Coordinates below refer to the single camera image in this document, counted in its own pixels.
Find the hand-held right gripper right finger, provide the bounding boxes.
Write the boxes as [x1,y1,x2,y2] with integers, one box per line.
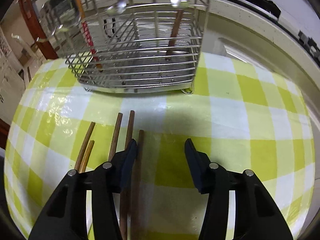
[184,138,293,240]

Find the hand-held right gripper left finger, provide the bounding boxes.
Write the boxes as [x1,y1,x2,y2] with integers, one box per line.
[29,139,138,240]

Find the brown wooden chopstick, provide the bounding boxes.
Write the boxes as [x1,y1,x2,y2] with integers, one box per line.
[119,110,136,240]
[166,0,192,57]
[108,112,123,162]
[130,129,145,240]

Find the light wooden chopstick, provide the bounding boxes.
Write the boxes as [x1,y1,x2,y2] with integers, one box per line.
[74,122,96,172]
[79,140,95,173]

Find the metal wire utensil rack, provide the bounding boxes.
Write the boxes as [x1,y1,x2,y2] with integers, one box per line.
[41,0,212,95]

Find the yellow white checkered tablecloth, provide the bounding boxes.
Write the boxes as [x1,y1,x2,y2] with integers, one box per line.
[4,52,315,240]

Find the white cabinet door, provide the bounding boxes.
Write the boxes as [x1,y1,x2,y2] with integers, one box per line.
[217,37,304,85]

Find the light chopstick with red print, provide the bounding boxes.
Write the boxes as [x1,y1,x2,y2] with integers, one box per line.
[74,0,103,72]

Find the red wooden door frame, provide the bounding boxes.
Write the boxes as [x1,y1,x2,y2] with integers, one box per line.
[17,0,59,60]

